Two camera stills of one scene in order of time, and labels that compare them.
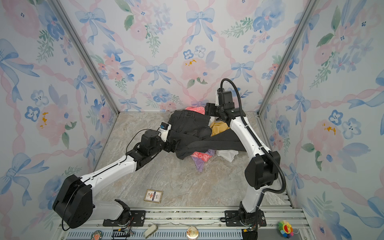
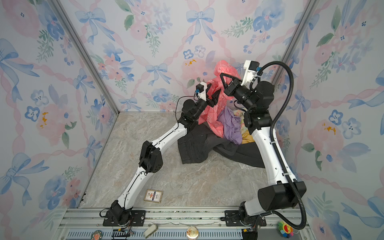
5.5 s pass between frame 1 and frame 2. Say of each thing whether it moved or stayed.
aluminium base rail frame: stayed
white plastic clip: stayed
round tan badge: stayed
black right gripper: moved
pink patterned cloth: moved
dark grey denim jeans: moved
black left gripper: moved
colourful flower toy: stayed
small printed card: stayed
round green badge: stayed
